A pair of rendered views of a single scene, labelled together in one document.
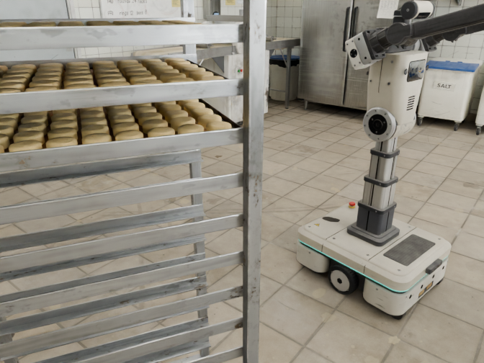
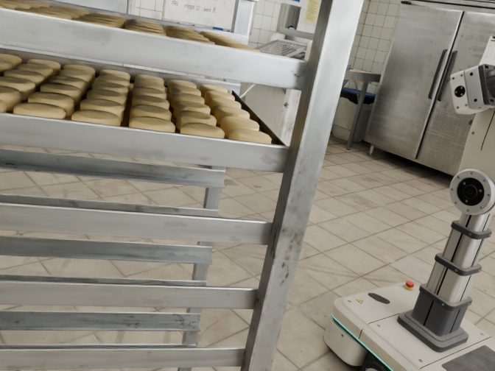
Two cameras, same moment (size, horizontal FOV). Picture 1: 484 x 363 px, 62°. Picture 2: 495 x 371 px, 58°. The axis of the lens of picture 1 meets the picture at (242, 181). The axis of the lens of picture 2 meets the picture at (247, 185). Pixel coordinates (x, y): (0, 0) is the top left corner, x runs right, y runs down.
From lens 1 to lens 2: 28 cm
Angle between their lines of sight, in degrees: 6
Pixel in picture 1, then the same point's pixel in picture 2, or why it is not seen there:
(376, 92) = (477, 149)
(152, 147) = (124, 144)
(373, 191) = (444, 277)
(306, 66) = (381, 107)
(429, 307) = not seen: outside the picture
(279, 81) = (346, 118)
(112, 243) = (26, 292)
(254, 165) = (295, 215)
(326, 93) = (398, 143)
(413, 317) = not seen: outside the picture
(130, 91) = (102, 37)
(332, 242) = (375, 330)
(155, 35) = not seen: outside the picture
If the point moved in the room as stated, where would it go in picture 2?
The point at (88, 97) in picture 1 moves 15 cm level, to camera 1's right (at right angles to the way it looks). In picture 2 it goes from (23, 29) to (190, 63)
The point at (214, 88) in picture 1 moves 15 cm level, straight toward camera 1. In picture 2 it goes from (253, 66) to (236, 85)
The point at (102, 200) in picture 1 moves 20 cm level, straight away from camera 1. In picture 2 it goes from (20, 216) to (57, 154)
